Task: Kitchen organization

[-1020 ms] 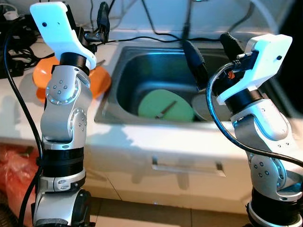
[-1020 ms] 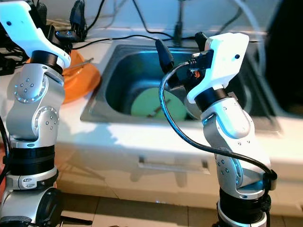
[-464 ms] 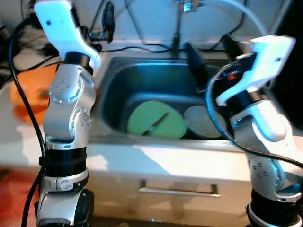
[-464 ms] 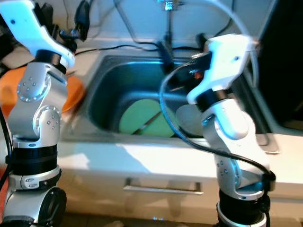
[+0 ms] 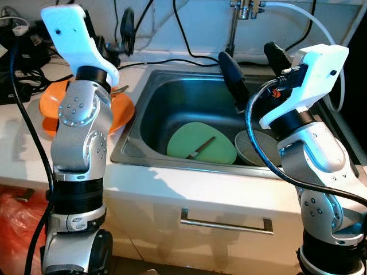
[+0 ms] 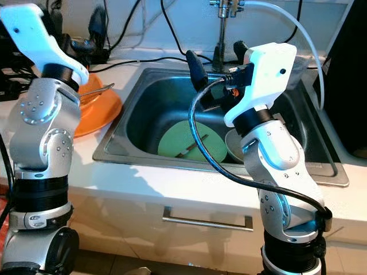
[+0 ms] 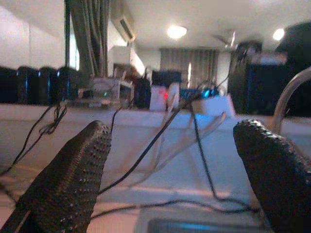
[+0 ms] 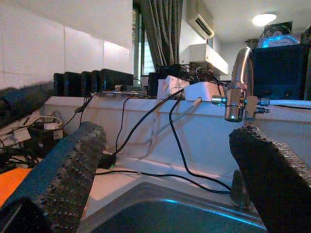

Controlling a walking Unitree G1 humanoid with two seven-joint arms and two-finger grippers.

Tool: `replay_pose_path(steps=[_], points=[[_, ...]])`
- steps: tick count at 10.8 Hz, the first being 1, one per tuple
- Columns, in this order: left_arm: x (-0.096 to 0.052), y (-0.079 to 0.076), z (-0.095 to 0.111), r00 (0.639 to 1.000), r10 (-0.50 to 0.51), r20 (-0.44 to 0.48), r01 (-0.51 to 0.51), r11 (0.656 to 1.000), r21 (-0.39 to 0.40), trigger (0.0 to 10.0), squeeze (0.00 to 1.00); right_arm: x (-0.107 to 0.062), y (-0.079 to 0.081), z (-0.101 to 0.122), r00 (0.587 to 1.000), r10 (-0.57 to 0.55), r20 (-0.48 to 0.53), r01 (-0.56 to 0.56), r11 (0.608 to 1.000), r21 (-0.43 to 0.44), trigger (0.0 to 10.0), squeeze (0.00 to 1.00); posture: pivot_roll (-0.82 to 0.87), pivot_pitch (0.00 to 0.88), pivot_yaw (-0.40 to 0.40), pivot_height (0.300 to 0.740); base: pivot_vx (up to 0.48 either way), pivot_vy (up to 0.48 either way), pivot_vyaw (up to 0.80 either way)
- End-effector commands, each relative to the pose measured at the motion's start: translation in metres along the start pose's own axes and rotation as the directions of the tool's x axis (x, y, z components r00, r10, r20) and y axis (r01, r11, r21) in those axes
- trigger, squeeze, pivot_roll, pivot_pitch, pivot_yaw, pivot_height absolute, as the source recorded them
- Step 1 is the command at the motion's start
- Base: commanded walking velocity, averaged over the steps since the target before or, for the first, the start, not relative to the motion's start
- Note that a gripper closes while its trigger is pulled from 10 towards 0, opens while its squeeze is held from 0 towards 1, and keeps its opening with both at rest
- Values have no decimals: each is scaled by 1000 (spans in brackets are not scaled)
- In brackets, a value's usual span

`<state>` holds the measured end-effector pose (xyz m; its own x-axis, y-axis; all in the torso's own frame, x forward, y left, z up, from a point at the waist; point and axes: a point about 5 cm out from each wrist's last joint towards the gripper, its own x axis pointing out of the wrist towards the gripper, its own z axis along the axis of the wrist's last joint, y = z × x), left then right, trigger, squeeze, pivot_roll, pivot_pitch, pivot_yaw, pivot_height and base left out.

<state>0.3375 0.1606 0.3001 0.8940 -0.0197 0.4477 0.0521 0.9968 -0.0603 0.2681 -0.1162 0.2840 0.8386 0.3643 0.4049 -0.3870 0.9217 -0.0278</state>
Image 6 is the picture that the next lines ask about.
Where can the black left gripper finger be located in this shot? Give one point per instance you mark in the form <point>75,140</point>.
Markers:
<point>97,26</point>

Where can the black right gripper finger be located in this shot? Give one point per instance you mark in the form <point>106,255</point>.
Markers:
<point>241,50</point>
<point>196,69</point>

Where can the orange bowl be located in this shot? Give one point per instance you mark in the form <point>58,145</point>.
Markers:
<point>86,80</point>

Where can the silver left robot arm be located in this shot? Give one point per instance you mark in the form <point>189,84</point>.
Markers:
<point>46,143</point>

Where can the white kitchen cabinet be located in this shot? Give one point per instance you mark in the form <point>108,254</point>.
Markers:
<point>149,229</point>

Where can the metal faucet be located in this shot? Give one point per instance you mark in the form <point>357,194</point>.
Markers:
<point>221,46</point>

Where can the stainless steel sink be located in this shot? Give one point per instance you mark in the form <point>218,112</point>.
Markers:
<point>166,103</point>

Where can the grey bowl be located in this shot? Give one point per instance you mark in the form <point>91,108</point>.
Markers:
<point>235,146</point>

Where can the orange plate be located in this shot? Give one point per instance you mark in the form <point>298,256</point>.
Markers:
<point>100,120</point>

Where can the green plate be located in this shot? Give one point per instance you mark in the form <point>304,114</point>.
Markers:
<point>172,143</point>

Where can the black countertop appliance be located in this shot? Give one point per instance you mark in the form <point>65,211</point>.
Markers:
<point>347,69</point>

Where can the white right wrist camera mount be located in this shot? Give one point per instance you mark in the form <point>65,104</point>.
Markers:
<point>269,74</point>

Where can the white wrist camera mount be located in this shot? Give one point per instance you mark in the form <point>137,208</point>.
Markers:
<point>34,34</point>
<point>269,74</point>

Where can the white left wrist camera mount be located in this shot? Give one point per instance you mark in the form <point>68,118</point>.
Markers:
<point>34,34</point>

